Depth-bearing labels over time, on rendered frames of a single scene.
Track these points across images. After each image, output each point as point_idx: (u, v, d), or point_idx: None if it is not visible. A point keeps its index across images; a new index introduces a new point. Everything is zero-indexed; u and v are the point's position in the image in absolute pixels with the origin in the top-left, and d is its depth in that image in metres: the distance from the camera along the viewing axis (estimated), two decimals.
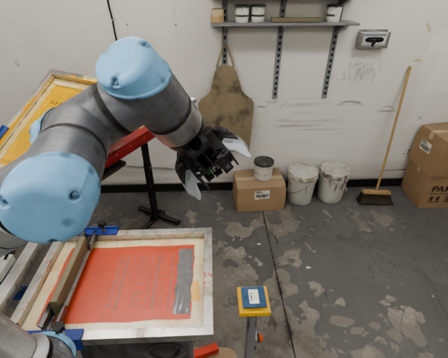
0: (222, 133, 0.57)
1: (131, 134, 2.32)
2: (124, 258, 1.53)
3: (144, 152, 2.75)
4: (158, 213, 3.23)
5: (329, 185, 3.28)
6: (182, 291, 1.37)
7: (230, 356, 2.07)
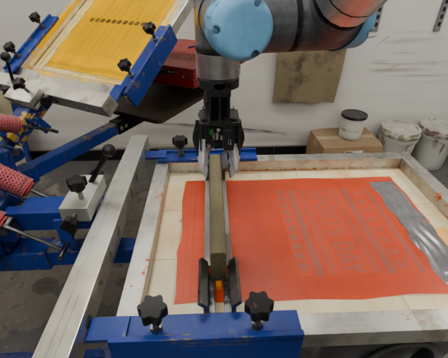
0: (242, 132, 0.62)
1: None
2: (283, 194, 0.88)
3: None
4: None
5: (434, 145, 2.63)
6: (432, 243, 0.71)
7: None
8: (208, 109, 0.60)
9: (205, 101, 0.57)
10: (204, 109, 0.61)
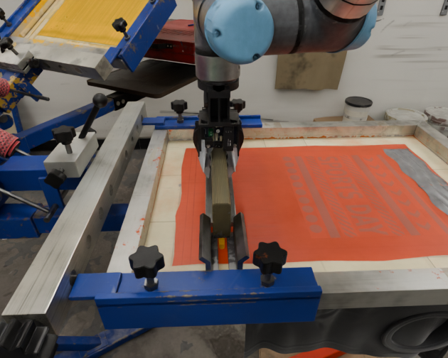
0: (241, 133, 0.61)
1: None
2: (291, 160, 0.81)
3: None
4: None
5: (440, 133, 2.56)
6: None
7: None
8: (208, 109, 0.60)
9: (205, 101, 0.57)
10: (204, 110, 0.60)
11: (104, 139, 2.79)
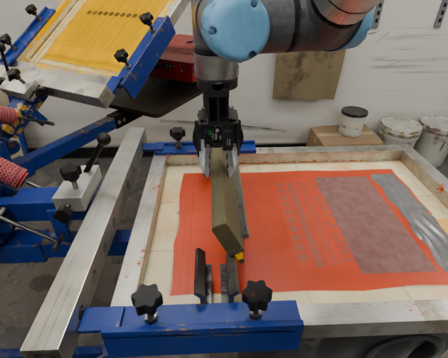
0: (241, 132, 0.61)
1: None
2: (283, 186, 0.86)
3: None
4: None
5: (434, 142, 2.61)
6: (434, 234, 0.70)
7: None
8: (207, 109, 0.60)
9: (203, 101, 0.57)
10: (203, 109, 0.61)
11: (104, 148, 2.84)
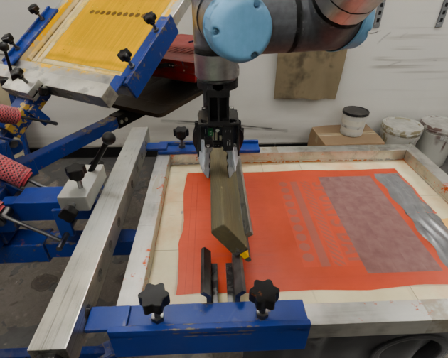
0: (241, 132, 0.61)
1: None
2: (286, 185, 0.86)
3: None
4: None
5: (436, 142, 2.61)
6: (439, 234, 0.70)
7: None
8: (207, 109, 0.60)
9: (204, 101, 0.57)
10: (203, 109, 0.60)
11: (106, 147, 2.84)
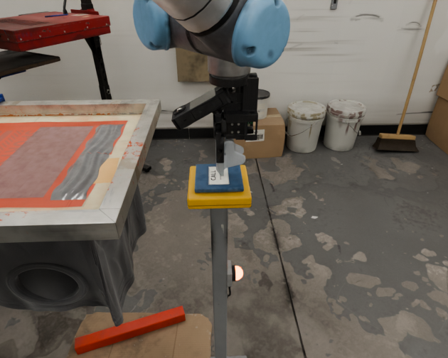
0: None
1: (68, 20, 1.66)
2: None
3: (98, 66, 2.09)
4: None
5: (339, 125, 2.62)
6: (81, 169, 0.70)
7: (201, 324, 1.40)
8: (214, 114, 0.58)
9: (229, 101, 0.57)
10: (213, 116, 0.58)
11: None
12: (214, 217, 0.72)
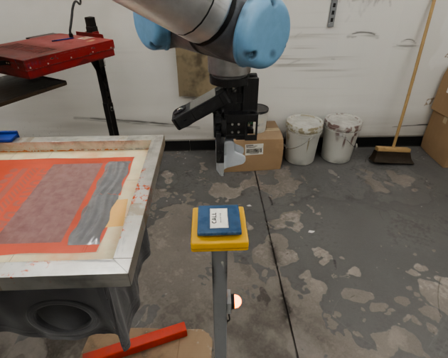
0: None
1: (75, 45, 1.73)
2: (15, 171, 0.94)
3: (102, 84, 2.16)
4: None
5: (336, 138, 2.69)
6: (94, 212, 0.77)
7: (203, 340, 1.47)
8: (214, 114, 0.58)
9: (229, 101, 0.57)
10: (213, 116, 0.58)
11: None
12: (215, 255, 0.79)
